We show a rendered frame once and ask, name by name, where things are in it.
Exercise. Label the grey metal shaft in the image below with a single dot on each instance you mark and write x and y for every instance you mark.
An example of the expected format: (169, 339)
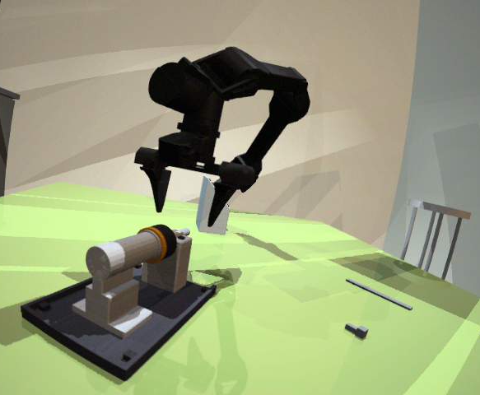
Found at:
(185, 230)

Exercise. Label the grey long thin bar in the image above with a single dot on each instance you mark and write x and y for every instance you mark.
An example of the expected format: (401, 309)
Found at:
(379, 294)

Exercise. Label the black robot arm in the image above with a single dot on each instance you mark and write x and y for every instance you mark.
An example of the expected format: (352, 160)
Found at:
(199, 89)

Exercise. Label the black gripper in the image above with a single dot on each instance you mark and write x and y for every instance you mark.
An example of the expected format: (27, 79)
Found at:
(233, 176)

